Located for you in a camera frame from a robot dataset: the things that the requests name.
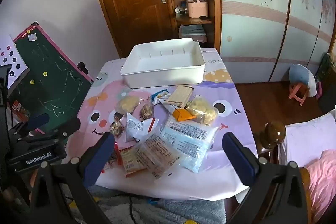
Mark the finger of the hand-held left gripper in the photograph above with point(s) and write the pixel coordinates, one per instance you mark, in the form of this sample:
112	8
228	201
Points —
65	128
39	120

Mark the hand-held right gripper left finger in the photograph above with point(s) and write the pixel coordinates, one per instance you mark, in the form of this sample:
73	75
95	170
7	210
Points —
99	159

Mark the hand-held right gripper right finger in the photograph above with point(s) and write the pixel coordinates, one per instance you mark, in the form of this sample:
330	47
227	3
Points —
241	161

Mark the small dark snack packet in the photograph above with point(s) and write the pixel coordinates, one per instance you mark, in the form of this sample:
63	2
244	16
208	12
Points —
114	159

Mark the red bread packet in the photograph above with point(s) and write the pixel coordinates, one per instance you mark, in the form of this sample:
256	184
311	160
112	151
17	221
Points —
130	162

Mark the small brown snack packet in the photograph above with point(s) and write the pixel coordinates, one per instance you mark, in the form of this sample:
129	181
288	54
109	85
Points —
116	128

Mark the white red striped snack packet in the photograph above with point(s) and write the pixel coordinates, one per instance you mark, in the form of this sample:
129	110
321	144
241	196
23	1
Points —
135	127

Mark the large pale blue packet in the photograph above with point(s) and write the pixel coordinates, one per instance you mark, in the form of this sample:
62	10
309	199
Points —
189	145

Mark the clear cracker packet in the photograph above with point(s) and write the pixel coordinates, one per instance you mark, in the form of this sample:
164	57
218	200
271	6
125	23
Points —
155	155

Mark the round yellow cookie bag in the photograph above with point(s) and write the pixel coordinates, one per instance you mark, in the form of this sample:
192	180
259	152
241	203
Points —
127	105

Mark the clear bag of yellow puffs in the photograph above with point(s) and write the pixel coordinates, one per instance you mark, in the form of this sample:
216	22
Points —
203	109

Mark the clear bag of brown nuts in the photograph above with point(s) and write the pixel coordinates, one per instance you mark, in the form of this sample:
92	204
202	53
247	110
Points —
146	110

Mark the orange snack packet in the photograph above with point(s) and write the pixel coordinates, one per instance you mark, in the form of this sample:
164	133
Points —
182	115

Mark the blue white snack packet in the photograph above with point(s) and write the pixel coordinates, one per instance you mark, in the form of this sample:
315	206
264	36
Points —
158	95

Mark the tan wafer biscuit pack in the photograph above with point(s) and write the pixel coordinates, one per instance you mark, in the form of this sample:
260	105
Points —
181	95

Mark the white plastic storage bin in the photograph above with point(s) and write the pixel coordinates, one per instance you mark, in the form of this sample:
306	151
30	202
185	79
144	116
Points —
162	74

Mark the red printed box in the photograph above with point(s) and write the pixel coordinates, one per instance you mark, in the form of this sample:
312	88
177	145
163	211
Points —
19	108

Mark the pink framed green chalkboard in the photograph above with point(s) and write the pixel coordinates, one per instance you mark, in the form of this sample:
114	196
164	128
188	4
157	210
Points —
52	82

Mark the brown wooden bedpost knob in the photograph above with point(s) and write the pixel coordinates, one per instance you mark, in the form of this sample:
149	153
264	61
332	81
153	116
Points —
273	134

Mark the black easel knob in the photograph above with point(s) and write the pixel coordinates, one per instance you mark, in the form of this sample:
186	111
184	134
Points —
82	67

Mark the white board with dots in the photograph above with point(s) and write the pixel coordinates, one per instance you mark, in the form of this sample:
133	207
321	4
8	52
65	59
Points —
10	56

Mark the pale lilac pillow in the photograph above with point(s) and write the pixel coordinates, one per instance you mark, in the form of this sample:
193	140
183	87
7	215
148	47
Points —
307	134

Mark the pink blanket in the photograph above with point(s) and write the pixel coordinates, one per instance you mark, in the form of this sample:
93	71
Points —
323	176

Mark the pink plastic stool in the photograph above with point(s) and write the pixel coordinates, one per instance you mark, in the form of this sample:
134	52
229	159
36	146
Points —
298	92

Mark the dark green box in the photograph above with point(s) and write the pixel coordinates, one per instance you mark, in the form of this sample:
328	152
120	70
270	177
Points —
326	71

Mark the pale blue floral wardrobe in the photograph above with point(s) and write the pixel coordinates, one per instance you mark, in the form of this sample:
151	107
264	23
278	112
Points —
257	29

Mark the brown wooden door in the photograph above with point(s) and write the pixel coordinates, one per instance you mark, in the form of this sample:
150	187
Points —
126	3

